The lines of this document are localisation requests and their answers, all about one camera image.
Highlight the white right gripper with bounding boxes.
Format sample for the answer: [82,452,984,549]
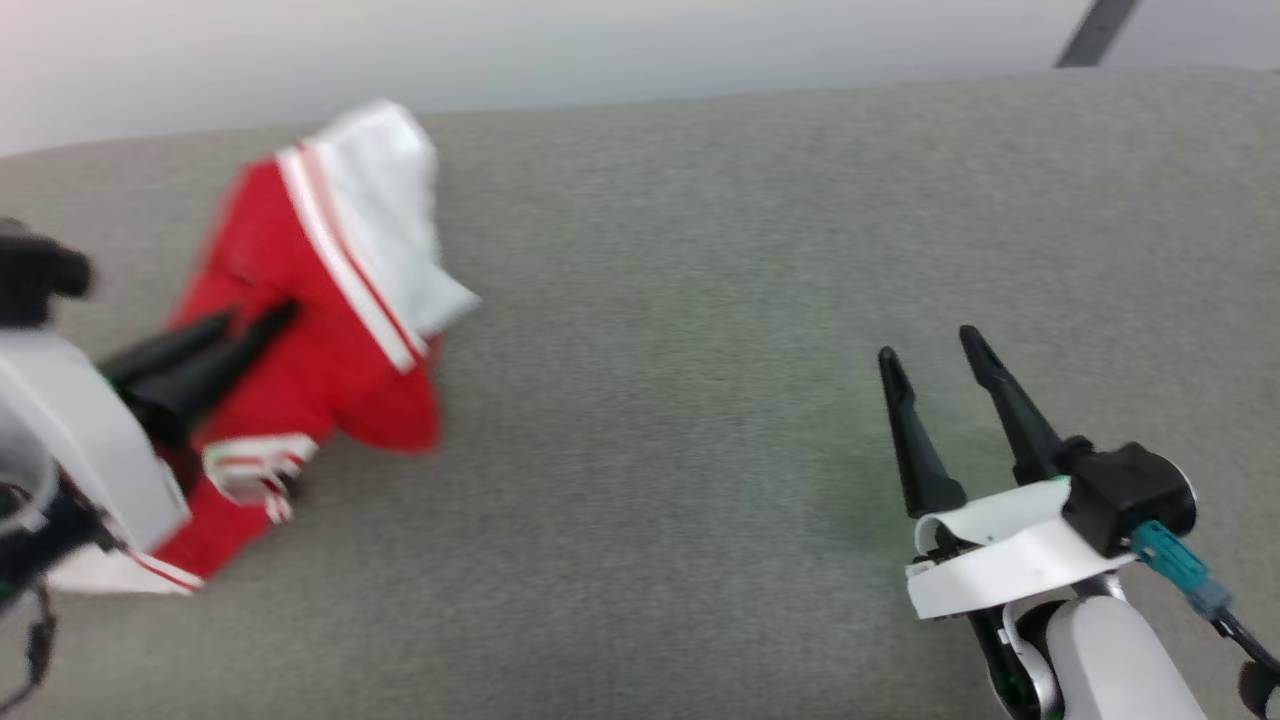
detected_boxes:
[877,324,1141,622]

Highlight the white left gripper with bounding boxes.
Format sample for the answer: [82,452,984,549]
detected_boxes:
[0,298,301,556]

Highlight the red and white basketball jersey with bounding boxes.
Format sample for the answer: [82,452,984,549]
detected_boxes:
[45,98,483,596]

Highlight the grey fabric sofa seat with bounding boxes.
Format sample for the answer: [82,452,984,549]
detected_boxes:
[0,65,1280,720]

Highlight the black cable with teal plug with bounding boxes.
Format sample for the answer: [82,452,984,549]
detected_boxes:
[1130,520,1280,720]

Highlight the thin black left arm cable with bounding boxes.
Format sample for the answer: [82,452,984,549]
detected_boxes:
[0,585,57,713]

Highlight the dark grey slanted post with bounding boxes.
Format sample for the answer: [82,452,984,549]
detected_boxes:
[1055,0,1141,69]

